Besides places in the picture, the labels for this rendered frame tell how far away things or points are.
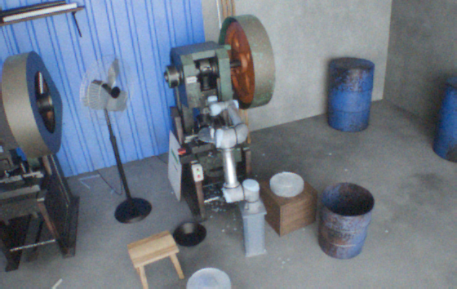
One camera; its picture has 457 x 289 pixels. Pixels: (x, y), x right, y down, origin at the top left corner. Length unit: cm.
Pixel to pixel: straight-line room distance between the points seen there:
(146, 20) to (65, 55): 95
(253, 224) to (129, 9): 252
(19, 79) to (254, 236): 207
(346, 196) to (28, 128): 249
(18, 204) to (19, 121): 83
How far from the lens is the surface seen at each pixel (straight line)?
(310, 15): 463
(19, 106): 248
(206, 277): 237
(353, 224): 260
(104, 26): 381
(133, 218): 337
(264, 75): 263
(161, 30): 387
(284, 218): 287
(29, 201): 302
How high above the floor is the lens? 213
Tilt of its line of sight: 28 degrees down
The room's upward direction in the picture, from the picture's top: 5 degrees counter-clockwise
